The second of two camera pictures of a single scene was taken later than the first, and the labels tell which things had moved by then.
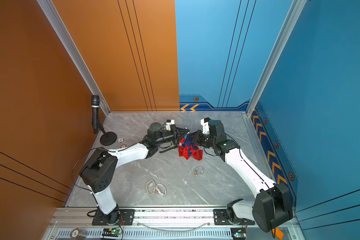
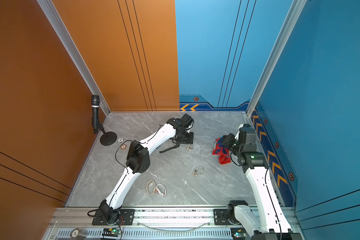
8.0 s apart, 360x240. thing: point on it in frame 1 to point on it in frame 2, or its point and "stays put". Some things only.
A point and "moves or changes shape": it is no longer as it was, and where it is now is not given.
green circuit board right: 238,233 stays put
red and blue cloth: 188,146 moves or changes shape
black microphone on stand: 108,138 stays put
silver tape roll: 78,234 stays put
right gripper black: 197,140 to 227,142
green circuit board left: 113,232 stays put
